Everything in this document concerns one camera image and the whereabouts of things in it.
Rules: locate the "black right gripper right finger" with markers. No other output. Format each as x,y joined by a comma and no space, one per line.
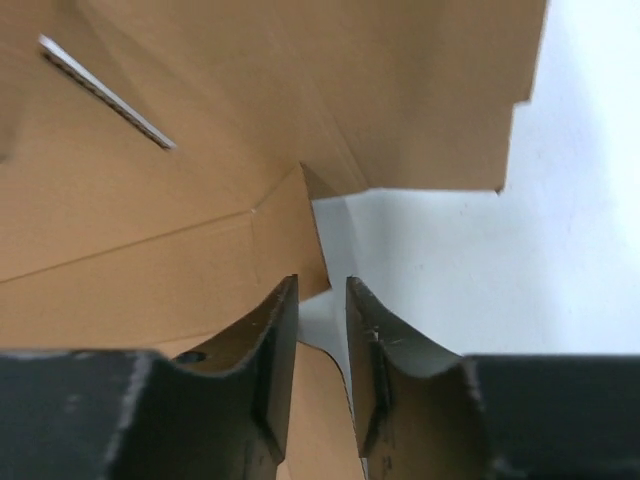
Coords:
422,411

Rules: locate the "brown cardboard box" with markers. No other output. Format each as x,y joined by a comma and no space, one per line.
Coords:
160,159

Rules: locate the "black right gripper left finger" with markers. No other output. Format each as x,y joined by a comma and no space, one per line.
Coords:
219,410

